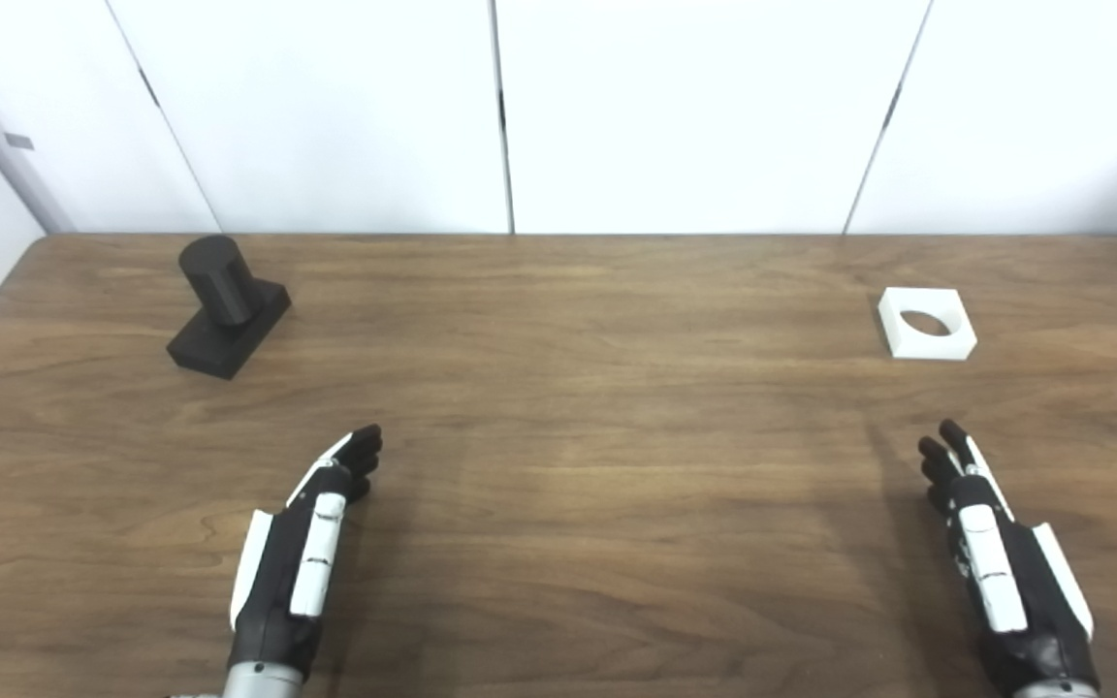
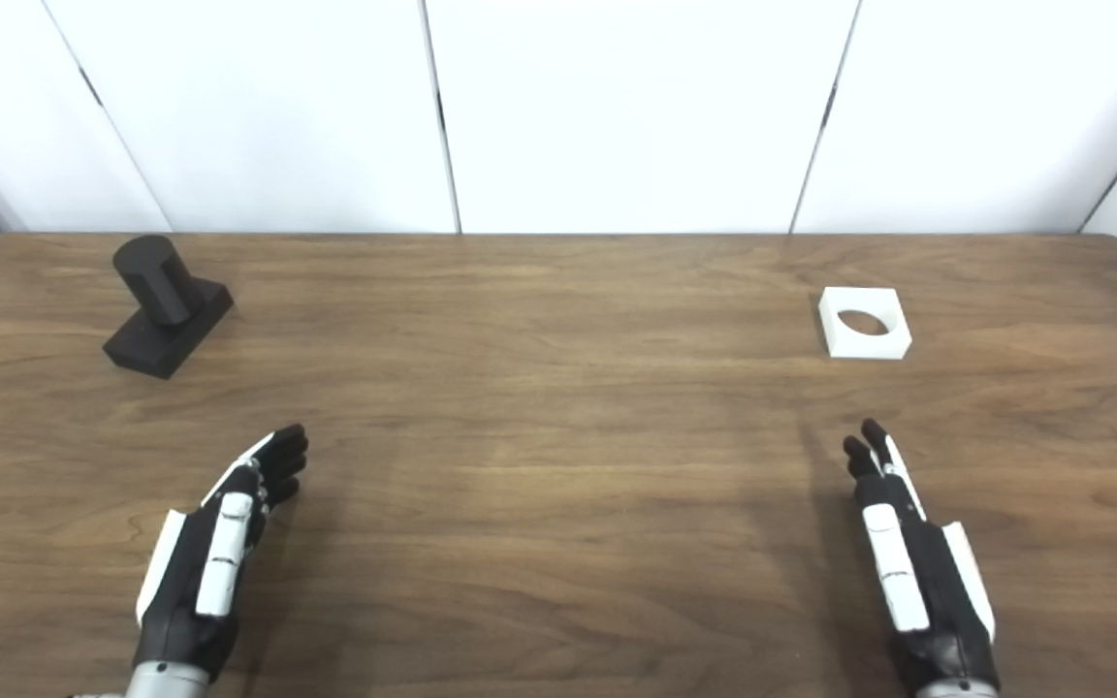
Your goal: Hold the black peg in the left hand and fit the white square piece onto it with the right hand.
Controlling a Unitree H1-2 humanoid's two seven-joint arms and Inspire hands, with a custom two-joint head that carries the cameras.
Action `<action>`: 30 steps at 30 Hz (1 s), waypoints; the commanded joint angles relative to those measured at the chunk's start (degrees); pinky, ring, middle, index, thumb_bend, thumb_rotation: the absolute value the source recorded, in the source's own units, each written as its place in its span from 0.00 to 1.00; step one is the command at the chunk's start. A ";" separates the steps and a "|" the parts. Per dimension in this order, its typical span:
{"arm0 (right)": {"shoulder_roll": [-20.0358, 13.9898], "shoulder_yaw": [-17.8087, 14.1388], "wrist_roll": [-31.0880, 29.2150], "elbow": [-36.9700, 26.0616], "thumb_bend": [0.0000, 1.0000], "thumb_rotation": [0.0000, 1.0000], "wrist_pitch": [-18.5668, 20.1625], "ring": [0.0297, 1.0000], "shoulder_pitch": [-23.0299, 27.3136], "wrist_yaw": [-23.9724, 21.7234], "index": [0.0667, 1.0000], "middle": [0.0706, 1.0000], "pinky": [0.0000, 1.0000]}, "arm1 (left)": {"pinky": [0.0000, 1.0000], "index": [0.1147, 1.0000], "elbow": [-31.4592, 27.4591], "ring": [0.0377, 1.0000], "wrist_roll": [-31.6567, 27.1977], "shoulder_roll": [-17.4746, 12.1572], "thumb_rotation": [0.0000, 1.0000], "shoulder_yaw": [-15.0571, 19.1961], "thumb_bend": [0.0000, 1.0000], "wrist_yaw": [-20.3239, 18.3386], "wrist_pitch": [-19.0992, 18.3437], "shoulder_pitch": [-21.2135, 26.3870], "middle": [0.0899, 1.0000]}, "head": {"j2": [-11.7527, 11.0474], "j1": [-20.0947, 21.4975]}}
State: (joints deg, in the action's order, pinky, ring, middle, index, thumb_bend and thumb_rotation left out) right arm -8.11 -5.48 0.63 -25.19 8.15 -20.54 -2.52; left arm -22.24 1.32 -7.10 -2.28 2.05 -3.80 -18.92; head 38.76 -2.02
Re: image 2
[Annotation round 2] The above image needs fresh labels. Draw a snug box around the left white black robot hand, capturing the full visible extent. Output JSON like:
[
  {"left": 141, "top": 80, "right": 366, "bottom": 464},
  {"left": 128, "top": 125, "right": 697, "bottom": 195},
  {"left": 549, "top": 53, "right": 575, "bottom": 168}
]
[{"left": 136, "top": 424, "right": 309, "bottom": 684}]

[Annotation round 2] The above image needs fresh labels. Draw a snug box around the white square piece with hole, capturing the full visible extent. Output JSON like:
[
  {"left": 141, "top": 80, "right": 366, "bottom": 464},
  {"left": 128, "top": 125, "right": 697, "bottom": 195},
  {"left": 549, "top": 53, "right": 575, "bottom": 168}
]
[{"left": 818, "top": 287, "right": 912, "bottom": 361}]

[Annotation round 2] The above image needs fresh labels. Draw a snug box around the black peg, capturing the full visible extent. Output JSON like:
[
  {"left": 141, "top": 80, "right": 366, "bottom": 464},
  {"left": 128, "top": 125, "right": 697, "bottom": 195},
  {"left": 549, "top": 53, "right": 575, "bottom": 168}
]
[{"left": 103, "top": 235, "right": 235, "bottom": 380}]

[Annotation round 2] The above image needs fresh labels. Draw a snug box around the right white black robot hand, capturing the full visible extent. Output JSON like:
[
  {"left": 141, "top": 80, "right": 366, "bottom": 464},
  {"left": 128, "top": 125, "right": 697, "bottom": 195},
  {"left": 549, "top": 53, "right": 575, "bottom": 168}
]
[{"left": 843, "top": 419, "right": 1002, "bottom": 695}]

